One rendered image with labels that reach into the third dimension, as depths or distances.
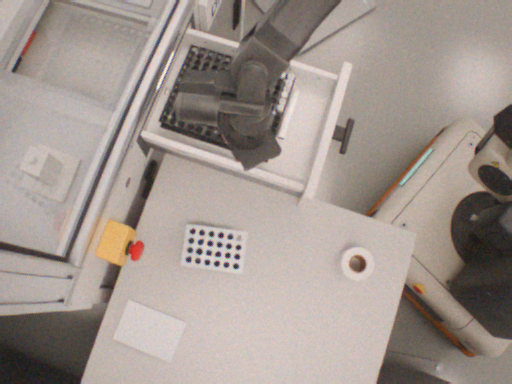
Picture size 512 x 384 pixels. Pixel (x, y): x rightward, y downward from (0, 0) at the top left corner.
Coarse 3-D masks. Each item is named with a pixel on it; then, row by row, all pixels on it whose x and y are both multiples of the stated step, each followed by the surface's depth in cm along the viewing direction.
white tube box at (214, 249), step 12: (192, 228) 94; (204, 228) 94; (216, 228) 94; (192, 240) 97; (204, 240) 93; (216, 240) 93; (228, 240) 94; (192, 252) 93; (204, 252) 93; (216, 252) 93; (228, 252) 94; (240, 252) 93; (180, 264) 92; (192, 264) 92; (204, 264) 92; (216, 264) 96; (228, 264) 96; (240, 264) 92
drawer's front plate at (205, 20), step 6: (204, 0) 93; (210, 0) 95; (204, 6) 93; (210, 6) 97; (204, 12) 95; (210, 12) 98; (216, 12) 104; (204, 18) 97; (210, 18) 100; (204, 24) 100; (210, 24) 103; (204, 30) 102
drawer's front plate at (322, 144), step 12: (348, 72) 90; (336, 84) 90; (336, 96) 88; (336, 108) 88; (324, 120) 94; (336, 120) 87; (324, 132) 86; (324, 144) 86; (312, 156) 94; (324, 156) 85; (312, 168) 85; (312, 180) 84; (312, 192) 83; (300, 204) 90
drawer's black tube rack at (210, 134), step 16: (192, 48) 93; (192, 64) 92; (208, 64) 92; (224, 64) 95; (176, 80) 91; (176, 96) 90; (272, 96) 91; (272, 112) 90; (176, 128) 92; (192, 128) 91; (208, 128) 92; (224, 144) 91
